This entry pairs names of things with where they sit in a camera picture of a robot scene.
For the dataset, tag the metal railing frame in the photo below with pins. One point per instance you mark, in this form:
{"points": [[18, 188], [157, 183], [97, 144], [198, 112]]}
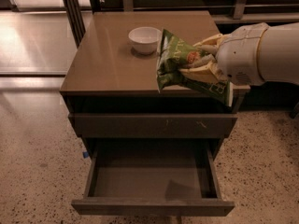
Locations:
{"points": [[222, 11]]}

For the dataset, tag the blue tape piece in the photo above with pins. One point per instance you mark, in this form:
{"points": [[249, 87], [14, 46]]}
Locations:
{"points": [[85, 154]]}

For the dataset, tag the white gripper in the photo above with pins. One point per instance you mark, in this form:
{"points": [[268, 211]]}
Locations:
{"points": [[241, 55]]}

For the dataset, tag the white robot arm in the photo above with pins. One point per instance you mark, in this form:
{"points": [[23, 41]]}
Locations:
{"points": [[278, 54]]}

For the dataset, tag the open middle drawer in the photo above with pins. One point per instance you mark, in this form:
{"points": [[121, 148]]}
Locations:
{"points": [[153, 177]]}

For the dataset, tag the brown drawer cabinet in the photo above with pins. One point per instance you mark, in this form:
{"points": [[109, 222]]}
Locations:
{"points": [[107, 77]]}

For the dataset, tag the closed top drawer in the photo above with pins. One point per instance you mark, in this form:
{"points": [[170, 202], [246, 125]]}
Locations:
{"points": [[152, 125]]}

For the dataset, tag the green jalapeno chip bag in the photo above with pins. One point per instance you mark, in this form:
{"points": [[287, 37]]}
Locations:
{"points": [[173, 54]]}

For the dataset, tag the white ceramic bowl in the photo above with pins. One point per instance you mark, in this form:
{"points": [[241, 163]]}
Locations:
{"points": [[144, 40]]}

